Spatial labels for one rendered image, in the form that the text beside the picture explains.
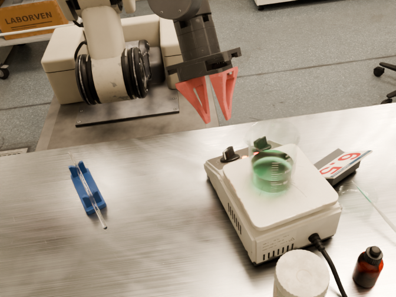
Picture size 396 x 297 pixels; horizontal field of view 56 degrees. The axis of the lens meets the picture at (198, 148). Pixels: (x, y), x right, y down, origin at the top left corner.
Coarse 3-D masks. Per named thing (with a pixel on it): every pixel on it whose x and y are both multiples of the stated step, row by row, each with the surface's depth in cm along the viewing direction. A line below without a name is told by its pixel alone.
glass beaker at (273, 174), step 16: (256, 128) 47; (272, 128) 48; (288, 128) 47; (256, 144) 49; (272, 144) 50; (288, 144) 49; (256, 160) 46; (272, 160) 44; (288, 160) 45; (256, 176) 47; (272, 176) 46; (288, 176) 47; (272, 192) 48
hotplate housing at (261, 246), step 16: (208, 176) 62; (224, 176) 54; (224, 192) 54; (240, 208) 50; (336, 208) 48; (240, 224) 50; (288, 224) 47; (304, 224) 48; (320, 224) 49; (336, 224) 50; (256, 240) 47; (272, 240) 47; (288, 240) 49; (304, 240) 50; (320, 240) 49; (256, 256) 49; (272, 256) 50
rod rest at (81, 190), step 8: (72, 168) 64; (80, 168) 65; (72, 176) 66; (88, 176) 66; (80, 184) 64; (88, 184) 64; (96, 184) 64; (80, 192) 63; (96, 192) 59; (88, 200) 60; (96, 200) 60; (88, 208) 60
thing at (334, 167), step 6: (342, 156) 63; (348, 156) 62; (354, 156) 60; (336, 162) 61; (342, 162) 60; (348, 162) 59; (324, 168) 62; (330, 168) 60; (336, 168) 59; (324, 174) 59; (330, 174) 57
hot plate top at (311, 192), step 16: (240, 160) 54; (304, 160) 53; (240, 176) 52; (304, 176) 50; (320, 176) 50; (240, 192) 50; (256, 192) 49; (288, 192) 49; (304, 192) 48; (320, 192) 48; (256, 208) 47; (272, 208) 47; (288, 208) 47; (304, 208) 47; (320, 208) 47; (256, 224) 46; (272, 224) 46
